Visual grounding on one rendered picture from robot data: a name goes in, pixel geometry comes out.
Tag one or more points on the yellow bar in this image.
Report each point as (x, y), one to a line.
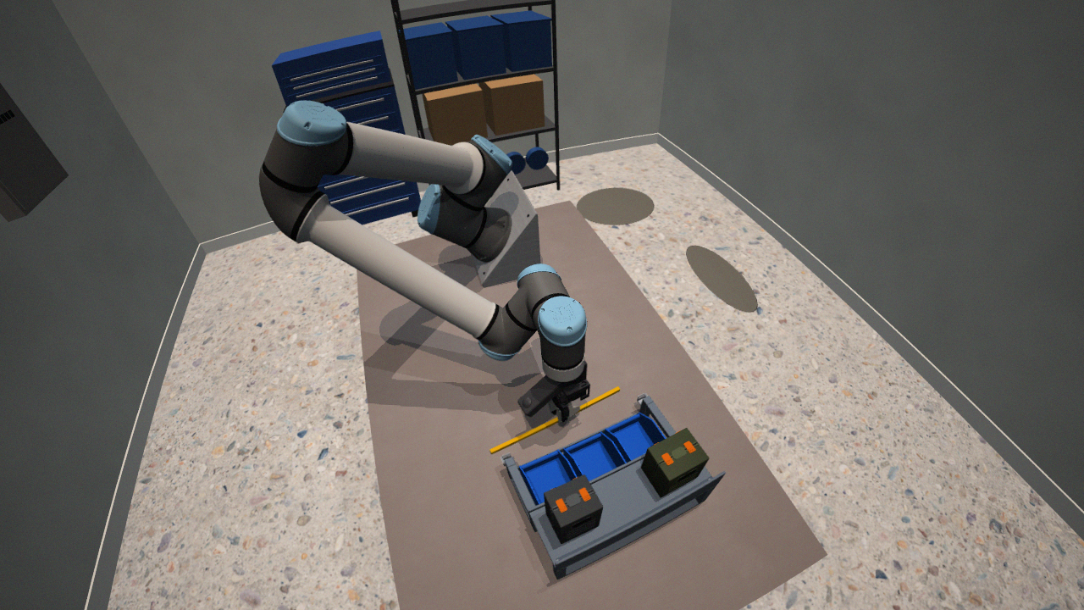
(550, 423)

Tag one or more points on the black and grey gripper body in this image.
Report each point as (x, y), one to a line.
(579, 385)

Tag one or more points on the olive green case with orange latches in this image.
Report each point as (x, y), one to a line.
(673, 462)

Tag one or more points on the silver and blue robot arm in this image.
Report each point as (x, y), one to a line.
(311, 140)

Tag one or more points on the grey metal shelf rack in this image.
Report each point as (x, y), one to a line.
(626, 496)

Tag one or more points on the blue open bin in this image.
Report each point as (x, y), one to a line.
(546, 473)
(636, 435)
(594, 456)

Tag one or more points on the dark grey case with orange latches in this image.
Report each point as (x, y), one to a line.
(574, 508)

